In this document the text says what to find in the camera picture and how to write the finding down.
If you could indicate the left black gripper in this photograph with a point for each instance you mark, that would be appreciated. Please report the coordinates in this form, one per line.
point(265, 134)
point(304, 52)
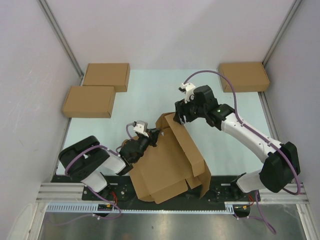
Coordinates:
point(154, 133)

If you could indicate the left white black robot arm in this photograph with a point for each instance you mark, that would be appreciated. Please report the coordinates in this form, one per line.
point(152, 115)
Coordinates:
point(82, 159)

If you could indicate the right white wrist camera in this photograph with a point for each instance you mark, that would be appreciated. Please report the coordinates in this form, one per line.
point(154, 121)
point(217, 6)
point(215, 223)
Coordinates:
point(188, 90)

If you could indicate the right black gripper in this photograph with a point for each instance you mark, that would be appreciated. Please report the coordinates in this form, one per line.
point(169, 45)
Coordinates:
point(180, 107)

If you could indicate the right aluminium corner post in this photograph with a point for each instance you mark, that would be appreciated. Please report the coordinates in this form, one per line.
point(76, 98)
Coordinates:
point(281, 31)

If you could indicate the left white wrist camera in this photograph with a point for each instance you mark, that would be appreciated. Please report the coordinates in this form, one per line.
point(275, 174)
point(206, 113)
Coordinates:
point(140, 127)

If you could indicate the left aluminium corner post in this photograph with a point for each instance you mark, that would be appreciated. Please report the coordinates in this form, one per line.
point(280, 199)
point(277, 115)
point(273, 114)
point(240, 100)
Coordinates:
point(49, 15)

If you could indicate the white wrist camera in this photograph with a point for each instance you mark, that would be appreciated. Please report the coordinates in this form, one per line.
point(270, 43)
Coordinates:
point(140, 127)
point(188, 90)

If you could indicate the aluminium corner post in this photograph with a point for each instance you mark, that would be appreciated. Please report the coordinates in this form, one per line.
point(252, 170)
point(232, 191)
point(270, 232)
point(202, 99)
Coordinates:
point(281, 31)
point(49, 15)

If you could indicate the cardboard box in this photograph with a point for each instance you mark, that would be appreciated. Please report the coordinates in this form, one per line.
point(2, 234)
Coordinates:
point(245, 77)
point(89, 102)
point(172, 167)
point(108, 75)

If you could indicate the white slotted cable duct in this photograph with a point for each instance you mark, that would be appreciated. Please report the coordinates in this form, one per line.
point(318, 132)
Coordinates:
point(106, 208)

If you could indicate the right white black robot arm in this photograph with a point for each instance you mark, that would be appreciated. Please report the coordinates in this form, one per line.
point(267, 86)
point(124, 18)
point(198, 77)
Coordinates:
point(280, 161)

